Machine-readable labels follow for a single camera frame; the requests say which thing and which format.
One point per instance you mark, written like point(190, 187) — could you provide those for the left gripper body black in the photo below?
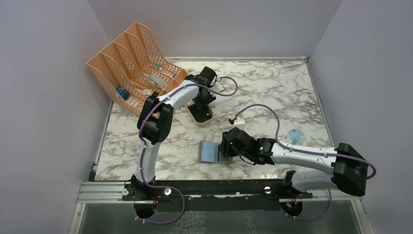
point(202, 100)

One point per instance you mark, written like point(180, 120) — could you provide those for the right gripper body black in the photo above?
point(229, 150)

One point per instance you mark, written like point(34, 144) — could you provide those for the grey leather card holder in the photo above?
point(209, 153)

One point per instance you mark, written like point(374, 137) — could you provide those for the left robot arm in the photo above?
point(155, 120)

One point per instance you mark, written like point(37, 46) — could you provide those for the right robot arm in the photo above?
point(341, 168)

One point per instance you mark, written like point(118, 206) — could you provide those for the beige oval tray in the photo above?
point(201, 117)

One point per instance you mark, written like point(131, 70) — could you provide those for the green capped marker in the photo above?
point(158, 67)

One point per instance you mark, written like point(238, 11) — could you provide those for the white tube in organizer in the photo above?
point(156, 80)

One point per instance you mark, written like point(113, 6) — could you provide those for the orange plastic file organizer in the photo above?
point(125, 60)

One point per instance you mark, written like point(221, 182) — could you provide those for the blue item in organizer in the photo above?
point(124, 93)

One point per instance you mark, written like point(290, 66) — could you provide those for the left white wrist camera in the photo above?
point(217, 86)

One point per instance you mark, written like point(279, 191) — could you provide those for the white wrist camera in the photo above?
point(217, 86)
point(236, 121)

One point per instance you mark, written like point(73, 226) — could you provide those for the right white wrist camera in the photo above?
point(236, 121)

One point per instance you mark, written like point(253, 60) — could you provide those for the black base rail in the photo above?
point(211, 195)

